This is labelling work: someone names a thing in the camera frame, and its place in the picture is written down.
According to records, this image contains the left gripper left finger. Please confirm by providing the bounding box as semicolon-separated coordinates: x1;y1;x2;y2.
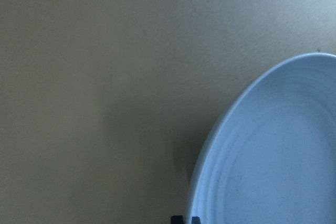
170;215;183;224

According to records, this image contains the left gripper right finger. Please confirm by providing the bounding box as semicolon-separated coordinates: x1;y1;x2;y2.
191;216;201;224

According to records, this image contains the blue round plate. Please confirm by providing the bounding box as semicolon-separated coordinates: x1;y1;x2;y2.
185;53;335;223

